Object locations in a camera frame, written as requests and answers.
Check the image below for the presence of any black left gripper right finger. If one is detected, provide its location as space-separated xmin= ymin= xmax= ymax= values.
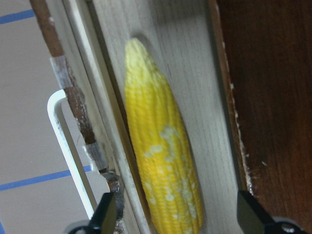
xmin=236 ymin=190 xmax=275 ymax=234

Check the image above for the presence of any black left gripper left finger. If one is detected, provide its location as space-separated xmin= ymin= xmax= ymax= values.
xmin=89 ymin=193 xmax=117 ymax=234

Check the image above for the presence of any dark brown wooden cabinet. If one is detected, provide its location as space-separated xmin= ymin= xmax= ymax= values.
xmin=208 ymin=0 xmax=312 ymax=233

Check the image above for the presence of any yellow corn cob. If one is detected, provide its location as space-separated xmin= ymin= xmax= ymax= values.
xmin=124 ymin=39 xmax=203 ymax=234

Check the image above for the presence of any light wood drawer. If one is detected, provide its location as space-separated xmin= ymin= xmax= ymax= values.
xmin=30 ymin=0 xmax=241 ymax=234

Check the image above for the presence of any white drawer handle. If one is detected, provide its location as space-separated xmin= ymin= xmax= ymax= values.
xmin=47 ymin=89 xmax=97 ymax=219

